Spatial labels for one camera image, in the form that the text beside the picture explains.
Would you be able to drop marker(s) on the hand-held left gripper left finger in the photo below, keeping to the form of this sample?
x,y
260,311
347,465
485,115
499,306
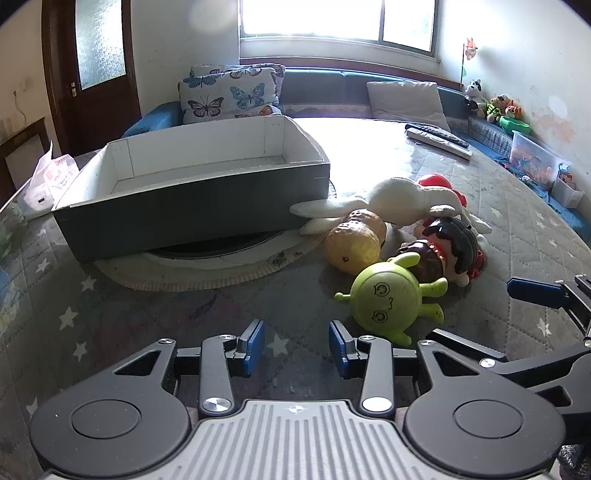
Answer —
x,y
253,345

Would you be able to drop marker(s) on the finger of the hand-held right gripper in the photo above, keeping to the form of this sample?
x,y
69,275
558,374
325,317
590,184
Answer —
x,y
535,291
545,374

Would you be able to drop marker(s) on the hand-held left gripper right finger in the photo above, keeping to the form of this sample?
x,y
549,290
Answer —
x,y
338,348

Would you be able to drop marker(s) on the green alien toy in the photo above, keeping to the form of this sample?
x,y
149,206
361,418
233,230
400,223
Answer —
x,y
383,295

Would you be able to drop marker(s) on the black-haired doll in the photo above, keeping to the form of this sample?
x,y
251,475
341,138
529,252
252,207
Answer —
x,y
455,240

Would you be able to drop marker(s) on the yellow peanut toy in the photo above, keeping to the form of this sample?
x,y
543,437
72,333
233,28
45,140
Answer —
x,y
353,244

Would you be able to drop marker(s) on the red and white plush toy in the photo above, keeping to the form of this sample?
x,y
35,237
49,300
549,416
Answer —
x,y
438,182

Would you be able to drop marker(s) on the grey cardboard box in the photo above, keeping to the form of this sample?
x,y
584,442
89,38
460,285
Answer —
x,y
184,207

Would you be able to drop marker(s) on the white plush rabbit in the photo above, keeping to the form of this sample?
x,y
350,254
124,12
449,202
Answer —
x,y
397,194

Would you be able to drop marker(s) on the round white turntable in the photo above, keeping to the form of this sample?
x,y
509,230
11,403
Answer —
x,y
207,273

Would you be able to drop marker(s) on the small white box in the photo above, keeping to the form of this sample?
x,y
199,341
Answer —
x,y
567,191

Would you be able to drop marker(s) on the clear plastic storage box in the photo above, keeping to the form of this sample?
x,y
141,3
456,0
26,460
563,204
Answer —
x,y
535,157

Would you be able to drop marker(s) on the white remote control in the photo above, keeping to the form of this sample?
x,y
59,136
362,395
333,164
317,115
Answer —
x,y
438,144

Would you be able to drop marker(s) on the orange tiger plush toy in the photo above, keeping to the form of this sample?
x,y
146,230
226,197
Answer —
x,y
513,110

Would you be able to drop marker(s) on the yellow green plush toy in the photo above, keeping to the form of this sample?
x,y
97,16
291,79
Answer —
x,y
495,108

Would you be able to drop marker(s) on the dark remote control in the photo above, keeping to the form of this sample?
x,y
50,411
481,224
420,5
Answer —
x,y
434,131

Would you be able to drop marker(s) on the cow plush toy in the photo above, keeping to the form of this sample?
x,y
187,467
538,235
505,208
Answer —
x,y
473,90

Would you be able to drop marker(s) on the grey pillow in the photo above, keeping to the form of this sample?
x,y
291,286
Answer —
x,y
406,104

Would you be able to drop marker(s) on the butterfly print pillow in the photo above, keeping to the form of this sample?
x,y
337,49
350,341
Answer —
x,y
221,97
217,69

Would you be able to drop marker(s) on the paper pinwheel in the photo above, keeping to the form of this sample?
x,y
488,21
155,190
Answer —
x,y
470,48

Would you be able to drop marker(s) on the white plastic bag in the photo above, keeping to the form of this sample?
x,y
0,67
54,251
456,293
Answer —
x,y
51,180

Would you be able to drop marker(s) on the blue sofa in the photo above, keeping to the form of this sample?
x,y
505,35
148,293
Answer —
x,y
323,87

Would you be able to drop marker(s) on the dark wooden door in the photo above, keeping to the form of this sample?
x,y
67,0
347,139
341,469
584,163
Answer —
x,y
106,110

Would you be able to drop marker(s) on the low wooden cabinet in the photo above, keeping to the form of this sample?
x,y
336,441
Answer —
x,y
23,138

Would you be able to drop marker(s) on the window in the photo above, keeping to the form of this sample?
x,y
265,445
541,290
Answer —
x,y
323,18

